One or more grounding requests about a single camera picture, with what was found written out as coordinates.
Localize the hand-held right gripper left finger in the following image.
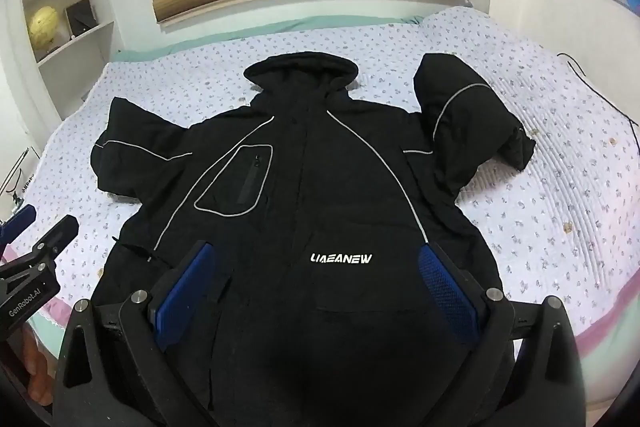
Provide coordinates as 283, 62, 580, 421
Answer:
52, 241, 221, 427

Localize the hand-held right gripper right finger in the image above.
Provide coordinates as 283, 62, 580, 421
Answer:
418, 243, 587, 427

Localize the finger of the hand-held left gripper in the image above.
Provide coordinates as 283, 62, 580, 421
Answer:
0, 205, 37, 254
0, 215, 80, 281

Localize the black hooded jacket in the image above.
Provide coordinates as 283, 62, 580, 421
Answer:
90, 52, 538, 427

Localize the person's left hand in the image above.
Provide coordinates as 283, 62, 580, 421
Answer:
22, 333, 57, 409

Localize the yellow globe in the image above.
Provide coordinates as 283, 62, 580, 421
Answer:
27, 5, 64, 54

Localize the small black box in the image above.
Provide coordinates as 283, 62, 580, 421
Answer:
64, 0, 99, 36

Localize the floral white bed sheet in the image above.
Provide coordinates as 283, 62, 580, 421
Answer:
20, 6, 640, 358

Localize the thin black cable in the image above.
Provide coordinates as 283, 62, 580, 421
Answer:
557, 52, 640, 128

